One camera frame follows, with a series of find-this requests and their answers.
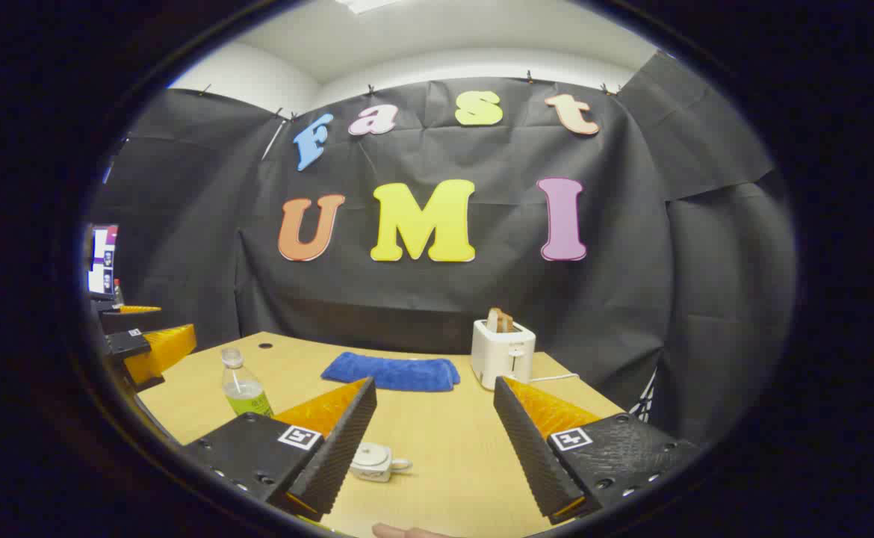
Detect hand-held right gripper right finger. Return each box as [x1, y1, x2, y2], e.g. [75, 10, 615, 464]
[493, 376, 703, 525]

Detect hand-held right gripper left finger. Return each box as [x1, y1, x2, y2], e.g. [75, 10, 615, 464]
[179, 376, 378, 522]

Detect white floral teacup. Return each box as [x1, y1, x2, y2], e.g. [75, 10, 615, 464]
[349, 442, 413, 483]

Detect green label water bottle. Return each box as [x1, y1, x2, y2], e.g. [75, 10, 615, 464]
[220, 347, 275, 418]

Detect computer monitor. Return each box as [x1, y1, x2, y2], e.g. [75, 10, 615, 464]
[87, 224, 119, 296]

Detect blue towel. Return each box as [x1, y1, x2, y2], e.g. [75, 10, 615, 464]
[321, 351, 461, 392]

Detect white toaster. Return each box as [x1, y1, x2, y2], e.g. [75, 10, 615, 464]
[471, 319, 536, 391]

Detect white striped object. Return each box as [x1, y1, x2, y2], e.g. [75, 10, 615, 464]
[627, 366, 658, 423]

